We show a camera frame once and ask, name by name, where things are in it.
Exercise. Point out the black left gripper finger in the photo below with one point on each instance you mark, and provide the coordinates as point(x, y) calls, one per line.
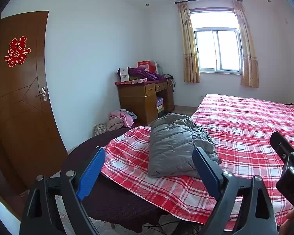
point(283, 148)

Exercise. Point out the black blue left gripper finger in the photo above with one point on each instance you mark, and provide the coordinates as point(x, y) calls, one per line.
point(41, 215)
point(256, 215)

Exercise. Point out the grey puffer jacket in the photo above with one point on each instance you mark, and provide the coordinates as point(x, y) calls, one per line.
point(172, 140)

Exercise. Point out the pink clothes pile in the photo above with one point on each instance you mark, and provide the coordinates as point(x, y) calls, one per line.
point(120, 118)

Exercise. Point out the purple clothes on desk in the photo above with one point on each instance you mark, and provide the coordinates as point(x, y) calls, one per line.
point(141, 73)

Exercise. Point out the person's right hand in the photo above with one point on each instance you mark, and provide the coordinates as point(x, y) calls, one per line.
point(288, 226)

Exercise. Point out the red white plaid bedsheet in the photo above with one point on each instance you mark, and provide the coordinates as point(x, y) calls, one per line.
point(240, 129)

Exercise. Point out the brown wooden door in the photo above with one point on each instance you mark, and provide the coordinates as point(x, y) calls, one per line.
point(30, 143)

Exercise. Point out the right beige curtain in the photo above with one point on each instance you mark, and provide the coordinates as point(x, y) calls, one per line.
point(250, 68)

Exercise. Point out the beige curtain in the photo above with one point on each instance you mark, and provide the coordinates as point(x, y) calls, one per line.
point(250, 68)
point(190, 54)

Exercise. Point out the patterned bag on floor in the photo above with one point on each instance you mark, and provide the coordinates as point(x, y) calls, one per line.
point(100, 129)

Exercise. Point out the left beige curtain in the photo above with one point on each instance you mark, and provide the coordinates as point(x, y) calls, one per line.
point(190, 54)

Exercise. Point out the stacked books in desk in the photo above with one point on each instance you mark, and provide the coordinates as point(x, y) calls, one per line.
point(160, 106)

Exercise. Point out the wooden desk cabinet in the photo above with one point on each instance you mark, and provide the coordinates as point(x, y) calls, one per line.
point(141, 98)

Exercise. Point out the flat red box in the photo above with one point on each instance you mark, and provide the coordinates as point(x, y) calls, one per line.
point(137, 81)

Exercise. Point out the red box on desk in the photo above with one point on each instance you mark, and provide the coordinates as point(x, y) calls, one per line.
point(149, 66)

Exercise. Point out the red double happiness sticker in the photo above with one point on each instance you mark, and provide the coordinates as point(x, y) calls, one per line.
point(17, 52)

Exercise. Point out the white carton on desk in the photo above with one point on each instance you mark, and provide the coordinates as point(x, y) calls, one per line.
point(124, 74)

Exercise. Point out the black curtain rod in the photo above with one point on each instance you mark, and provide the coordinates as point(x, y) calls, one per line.
point(208, 0)

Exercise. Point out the silver door handle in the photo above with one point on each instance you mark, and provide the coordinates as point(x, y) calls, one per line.
point(43, 94)

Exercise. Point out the window with white frame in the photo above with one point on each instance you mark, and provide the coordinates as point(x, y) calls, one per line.
point(218, 42)

